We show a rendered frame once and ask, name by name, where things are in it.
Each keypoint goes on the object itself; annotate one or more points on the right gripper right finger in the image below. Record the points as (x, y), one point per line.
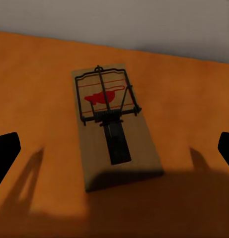
(223, 146)

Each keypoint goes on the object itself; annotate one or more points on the cabinet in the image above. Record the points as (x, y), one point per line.
(185, 103)

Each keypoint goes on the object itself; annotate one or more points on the mousetrap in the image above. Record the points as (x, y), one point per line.
(115, 143)

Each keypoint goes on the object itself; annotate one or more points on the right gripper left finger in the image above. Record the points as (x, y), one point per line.
(9, 149)

